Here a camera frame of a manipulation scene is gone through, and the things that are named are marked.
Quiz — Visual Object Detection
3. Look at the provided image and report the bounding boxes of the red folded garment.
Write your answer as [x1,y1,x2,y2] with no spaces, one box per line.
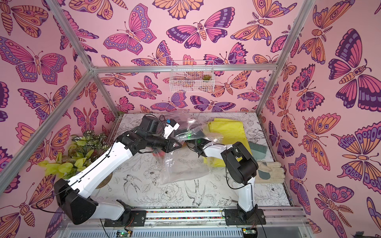
[152,150,165,159]

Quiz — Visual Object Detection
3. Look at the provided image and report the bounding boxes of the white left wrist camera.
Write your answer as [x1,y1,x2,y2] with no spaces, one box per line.
[163,119,180,139]

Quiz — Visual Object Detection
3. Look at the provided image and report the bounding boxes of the yellow garment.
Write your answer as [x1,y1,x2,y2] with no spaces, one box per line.
[207,118,251,154]

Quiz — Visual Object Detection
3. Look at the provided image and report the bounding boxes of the white vacuum bag valve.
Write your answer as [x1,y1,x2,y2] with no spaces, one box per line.
[187,118,196,124]

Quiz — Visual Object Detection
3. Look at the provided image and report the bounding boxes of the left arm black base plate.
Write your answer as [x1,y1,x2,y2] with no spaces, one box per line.
[104,210,147,227]

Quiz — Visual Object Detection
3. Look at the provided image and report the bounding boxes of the aluminium frame bars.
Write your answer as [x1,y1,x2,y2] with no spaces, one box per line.
[1,1,315,192]

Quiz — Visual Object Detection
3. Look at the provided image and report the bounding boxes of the beige work glove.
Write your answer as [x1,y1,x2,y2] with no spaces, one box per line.
[255,162,285,184]

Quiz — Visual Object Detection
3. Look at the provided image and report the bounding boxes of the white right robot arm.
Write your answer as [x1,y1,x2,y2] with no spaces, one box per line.
[187,138,259,223]

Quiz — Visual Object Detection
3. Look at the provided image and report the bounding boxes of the white wire wall basket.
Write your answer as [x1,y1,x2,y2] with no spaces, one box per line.
[168,59,215,93]

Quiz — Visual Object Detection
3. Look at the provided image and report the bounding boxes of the clear plastic vacuum bag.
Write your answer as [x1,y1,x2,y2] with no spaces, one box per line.
[156,110,223,184]

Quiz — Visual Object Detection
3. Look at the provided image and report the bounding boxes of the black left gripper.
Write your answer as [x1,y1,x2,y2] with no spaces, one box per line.
[146,136,183,154]

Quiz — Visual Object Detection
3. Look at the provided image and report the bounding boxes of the aluminium mounting rail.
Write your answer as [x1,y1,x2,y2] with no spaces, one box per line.
[55,207,314,238]

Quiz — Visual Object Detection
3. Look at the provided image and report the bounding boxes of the green leafy potted plant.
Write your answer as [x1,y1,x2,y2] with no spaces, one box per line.
[38,131,111,180]

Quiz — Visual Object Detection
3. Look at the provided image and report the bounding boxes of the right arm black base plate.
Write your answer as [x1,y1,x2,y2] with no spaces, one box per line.
[221,208,267,226]

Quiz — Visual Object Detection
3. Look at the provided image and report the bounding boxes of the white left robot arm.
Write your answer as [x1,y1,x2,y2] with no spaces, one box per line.
[54,114,182,226]

